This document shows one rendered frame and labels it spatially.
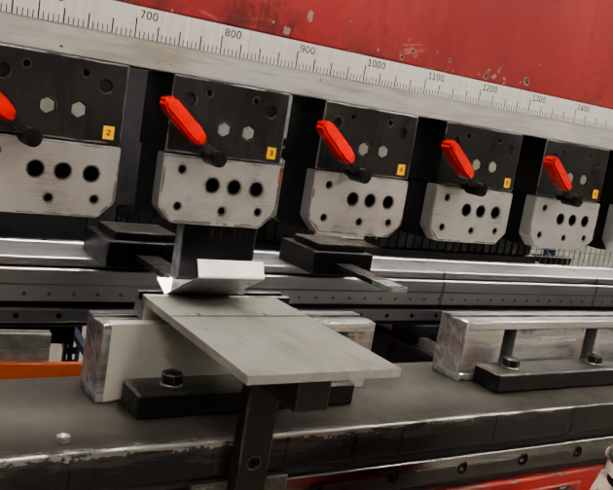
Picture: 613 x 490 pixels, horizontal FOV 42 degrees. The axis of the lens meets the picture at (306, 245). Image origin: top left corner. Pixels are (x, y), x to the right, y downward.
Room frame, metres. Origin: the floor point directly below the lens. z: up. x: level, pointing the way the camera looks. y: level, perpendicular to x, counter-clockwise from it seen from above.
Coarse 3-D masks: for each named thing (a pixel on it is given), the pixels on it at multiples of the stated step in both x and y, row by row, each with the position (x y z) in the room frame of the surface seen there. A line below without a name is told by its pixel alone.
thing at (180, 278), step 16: (176, 240) 0.96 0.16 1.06; (192, 240) 0.95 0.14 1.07; (208, 240) 0.97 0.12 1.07; (224, 240) 0.98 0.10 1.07; (240, 240) 0.99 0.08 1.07; (176, 256) 0.95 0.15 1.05; (192, 256) 0.96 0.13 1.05; (208, 256) 0.97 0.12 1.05; (224, 256) 0.98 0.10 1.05; (240, 256) 0.99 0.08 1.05; (176, 272) 0.95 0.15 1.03; (192, 272) 0.96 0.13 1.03
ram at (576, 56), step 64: (128, 0) 0.86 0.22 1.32; (192, 0) 0.90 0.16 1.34; (256, 0) 0.94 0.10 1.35; (320, 0) 0.99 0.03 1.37; (384, 0) 1.04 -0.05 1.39; (448, 0) 1.10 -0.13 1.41; (512, 0) 1.16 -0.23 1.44; (576, 0) 1.23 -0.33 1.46; (128, 64) 0.87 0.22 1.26; (192, 64) 0.91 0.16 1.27; (256, 64) 0.95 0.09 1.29; (448, 64) 1.11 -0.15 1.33; (512, 64) 1.17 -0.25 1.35; (576, 64) 1.24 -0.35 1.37; (512, 128) 1.18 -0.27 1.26; (576, 128) 1.26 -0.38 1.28
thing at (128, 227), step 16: (112, 224) 1.17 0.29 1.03; (128, 224) 1.19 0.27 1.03; (144, 224) 1.21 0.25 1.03; (96, 240) 1.14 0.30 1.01; (112, 240) 1.11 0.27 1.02; (128, 240) 1.13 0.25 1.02; (144, 240) 1.14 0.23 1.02; (160, 240) 1.15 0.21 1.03; (96, 256) 1.13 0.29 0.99; (112, 256) 1.10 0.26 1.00; (128, 256) 1.12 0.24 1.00; (144, 256) 1.12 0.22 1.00; (160, 256) 1.14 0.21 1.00; (160, 272) 1.04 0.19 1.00
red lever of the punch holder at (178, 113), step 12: (168, 96) 0.86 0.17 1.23; (168, 108) 0.85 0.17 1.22; (180, 108) 0.86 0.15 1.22; (180, 120) 0.86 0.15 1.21; (192, 120) 0.87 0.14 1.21; (192, 132) 0.87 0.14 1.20; (204, 132) 0.88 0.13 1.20; (204, 144) 0.88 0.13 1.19; (204, 156) 0.90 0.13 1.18; (216, 156) 0.88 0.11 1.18
